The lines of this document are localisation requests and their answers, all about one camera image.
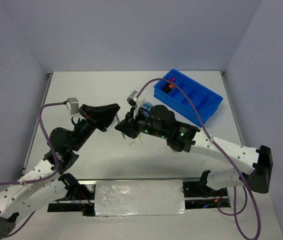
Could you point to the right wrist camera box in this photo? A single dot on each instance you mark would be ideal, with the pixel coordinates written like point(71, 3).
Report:
point(136, 102)

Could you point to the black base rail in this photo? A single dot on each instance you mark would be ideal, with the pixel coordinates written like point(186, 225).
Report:
point(194, 198)

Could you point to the green thin pen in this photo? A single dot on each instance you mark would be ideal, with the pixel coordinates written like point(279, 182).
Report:
point(118, 119)

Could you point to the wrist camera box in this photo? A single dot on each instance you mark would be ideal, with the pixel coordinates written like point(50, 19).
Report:
point(136, 102)
point(72, 106)

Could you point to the orange tip black highlighter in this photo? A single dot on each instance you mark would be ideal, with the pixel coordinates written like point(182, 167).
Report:
point(168, 88)

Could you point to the yellow thin pen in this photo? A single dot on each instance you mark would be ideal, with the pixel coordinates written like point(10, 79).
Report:
point(139, 138)

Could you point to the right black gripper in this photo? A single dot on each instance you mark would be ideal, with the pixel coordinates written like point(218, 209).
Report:
point(128, 126)

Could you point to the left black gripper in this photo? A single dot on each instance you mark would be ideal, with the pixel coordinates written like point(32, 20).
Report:
point(101, 118)

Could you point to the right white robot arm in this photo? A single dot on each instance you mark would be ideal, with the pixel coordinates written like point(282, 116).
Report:
point(250, 167)

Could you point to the silver foil plate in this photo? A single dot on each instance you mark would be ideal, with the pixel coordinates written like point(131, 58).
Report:
point(139, 198)

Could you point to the blue compartment tray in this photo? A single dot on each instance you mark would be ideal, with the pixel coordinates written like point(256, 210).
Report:
point(195, 101)

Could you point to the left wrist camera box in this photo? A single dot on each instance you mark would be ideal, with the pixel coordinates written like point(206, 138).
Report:
point(72, 106)

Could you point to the right blue jar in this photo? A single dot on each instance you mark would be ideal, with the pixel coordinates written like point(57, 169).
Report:
point(147, 106)

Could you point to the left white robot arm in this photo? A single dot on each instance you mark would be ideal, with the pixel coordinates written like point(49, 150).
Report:
point(49, 180)

